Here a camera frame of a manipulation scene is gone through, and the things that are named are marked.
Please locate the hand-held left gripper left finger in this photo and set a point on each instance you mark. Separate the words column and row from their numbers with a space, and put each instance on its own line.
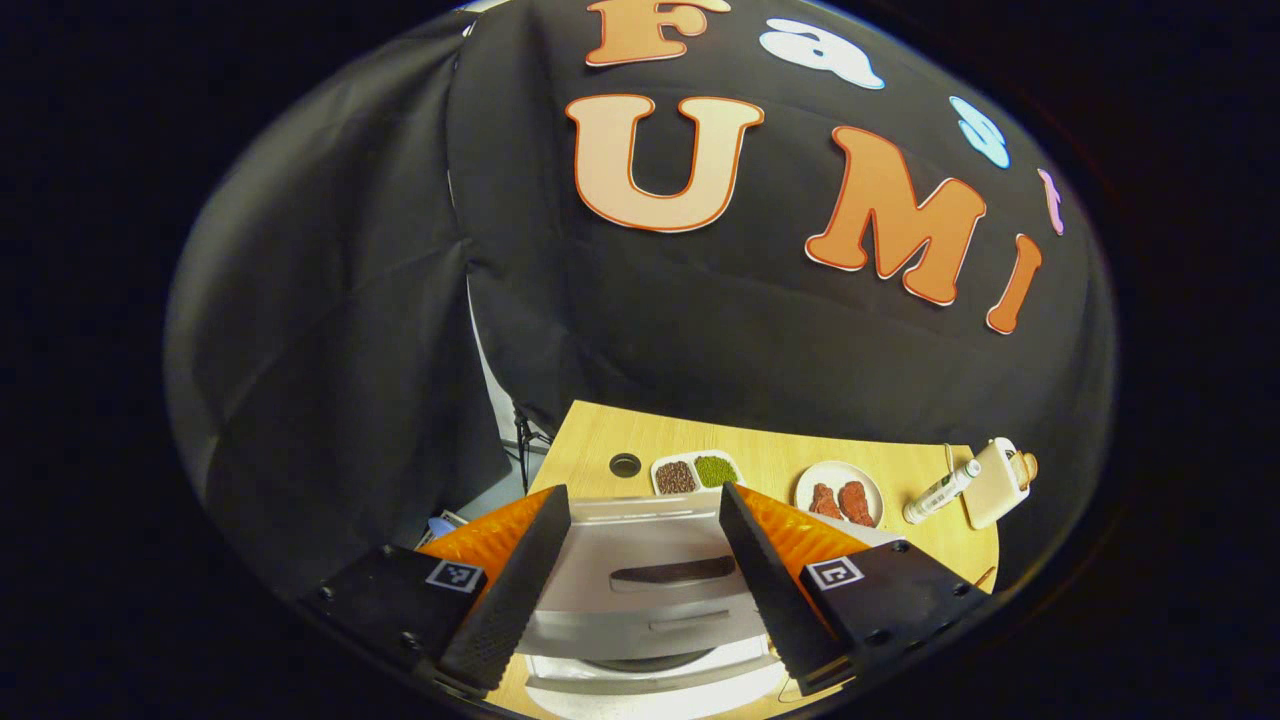
column 515, row 590

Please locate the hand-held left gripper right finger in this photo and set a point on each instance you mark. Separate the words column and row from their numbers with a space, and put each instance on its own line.
column 770, row 595

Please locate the white rice cooker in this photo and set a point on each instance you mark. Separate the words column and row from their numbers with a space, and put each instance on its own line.
column 640, row 610

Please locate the white and blue box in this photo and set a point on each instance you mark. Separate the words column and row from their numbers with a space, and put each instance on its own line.
column 445, row 522

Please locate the brown meat piece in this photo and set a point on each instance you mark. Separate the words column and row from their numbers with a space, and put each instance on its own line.
column 825, row 500
column 857, row 503

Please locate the white divided dish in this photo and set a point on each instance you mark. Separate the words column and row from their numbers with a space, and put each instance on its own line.
column 696, row 490

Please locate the green beans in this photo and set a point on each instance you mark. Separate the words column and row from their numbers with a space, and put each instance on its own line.
column 716, row 471

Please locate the white round plate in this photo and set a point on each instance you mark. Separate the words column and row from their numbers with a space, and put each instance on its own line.
column 838, row 470

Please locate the red beans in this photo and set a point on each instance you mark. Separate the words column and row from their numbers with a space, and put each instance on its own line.
column 676, row 478

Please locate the black tripod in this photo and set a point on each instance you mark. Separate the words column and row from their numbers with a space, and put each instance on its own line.
column 522, row 440

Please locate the black table grommet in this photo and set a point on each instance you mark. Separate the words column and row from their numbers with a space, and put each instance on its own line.
column 625, row 464

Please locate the white bottle green label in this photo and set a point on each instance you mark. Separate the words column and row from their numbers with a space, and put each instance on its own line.
column 940, row 492

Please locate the cream toaster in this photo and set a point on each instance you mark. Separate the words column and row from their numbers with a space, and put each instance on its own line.
column 993, row 485

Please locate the bread slice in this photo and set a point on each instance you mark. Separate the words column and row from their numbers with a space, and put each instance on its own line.
column 1027, row 468

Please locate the black backdrop cloth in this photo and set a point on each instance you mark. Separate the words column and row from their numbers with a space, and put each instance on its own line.
column 350, row 300

